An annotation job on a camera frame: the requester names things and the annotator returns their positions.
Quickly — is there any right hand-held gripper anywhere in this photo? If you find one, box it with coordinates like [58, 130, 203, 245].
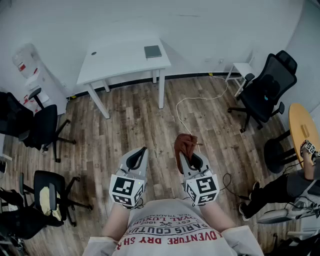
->
[179, 152, 220, 206]

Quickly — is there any white water dispenser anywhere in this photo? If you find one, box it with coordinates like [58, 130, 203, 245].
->
[23, 66, 67, 116]

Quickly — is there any dark grey-green notebook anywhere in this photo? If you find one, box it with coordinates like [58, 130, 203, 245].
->
[143, 45, 163, 60]

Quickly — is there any black floor cable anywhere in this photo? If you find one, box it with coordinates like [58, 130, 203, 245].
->
[221, 173, 251, 201]

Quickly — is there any round wooden table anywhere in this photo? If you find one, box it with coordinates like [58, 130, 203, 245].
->
[263, 102, 320, 175]

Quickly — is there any white stool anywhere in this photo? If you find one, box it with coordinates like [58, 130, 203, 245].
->
[224, 62, 256, 98]

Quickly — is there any crumpled yellow paper bag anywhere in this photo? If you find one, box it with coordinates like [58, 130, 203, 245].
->
[39, 186, 62, 222]

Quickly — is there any person's right forearm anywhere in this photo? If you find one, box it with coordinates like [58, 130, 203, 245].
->
[199, 202, 237, 234]

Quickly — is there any person's left forearm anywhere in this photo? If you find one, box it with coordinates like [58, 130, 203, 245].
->
[101, 202, 132, 242]

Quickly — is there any brown red cloth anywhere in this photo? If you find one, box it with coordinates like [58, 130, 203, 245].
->
[173, 133, 204, 174]

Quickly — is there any black high-back office chair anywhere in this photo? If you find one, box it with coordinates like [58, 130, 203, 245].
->
[226, 49, 299, 134]

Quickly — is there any white table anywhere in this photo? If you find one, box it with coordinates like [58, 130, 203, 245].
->
[76, 37, 172, 120]

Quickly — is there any white floor cable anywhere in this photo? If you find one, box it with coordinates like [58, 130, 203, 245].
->
[175, 74, 229, 154]

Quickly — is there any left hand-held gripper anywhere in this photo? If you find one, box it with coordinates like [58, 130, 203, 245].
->
[109, 146, 149, 208]

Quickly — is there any black bag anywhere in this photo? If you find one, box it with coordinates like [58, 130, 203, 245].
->
[251, 73, 281, 101]

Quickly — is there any person's white printed shirt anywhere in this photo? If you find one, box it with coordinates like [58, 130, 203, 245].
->
[82, 198, 265, 256]

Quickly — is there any white wall outlet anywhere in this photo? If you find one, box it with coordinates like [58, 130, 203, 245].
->
[204, 56, 225, 65]

